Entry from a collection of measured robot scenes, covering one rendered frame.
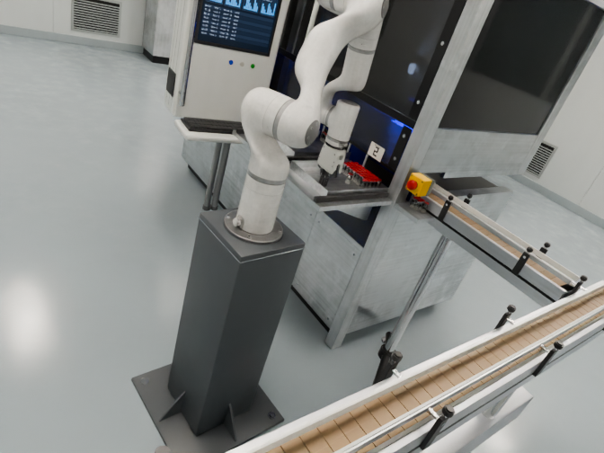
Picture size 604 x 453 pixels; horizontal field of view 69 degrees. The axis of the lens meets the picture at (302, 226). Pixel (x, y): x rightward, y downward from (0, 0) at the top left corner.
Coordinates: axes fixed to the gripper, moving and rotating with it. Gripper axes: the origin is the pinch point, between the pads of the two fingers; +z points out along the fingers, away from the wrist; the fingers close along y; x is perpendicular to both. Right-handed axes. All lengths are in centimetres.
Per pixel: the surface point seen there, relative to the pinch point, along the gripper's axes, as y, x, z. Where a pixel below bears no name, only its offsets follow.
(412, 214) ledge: -22.0, -32.1, 4.7
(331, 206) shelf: -11.1, 3.1, 4.4
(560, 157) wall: 105, -491, 48
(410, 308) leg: -33, -46, 50
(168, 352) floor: 13, 46, 92
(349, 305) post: -12, -31, 63
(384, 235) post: -12.7, -33.6, 22.0
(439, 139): -12, -42, -24
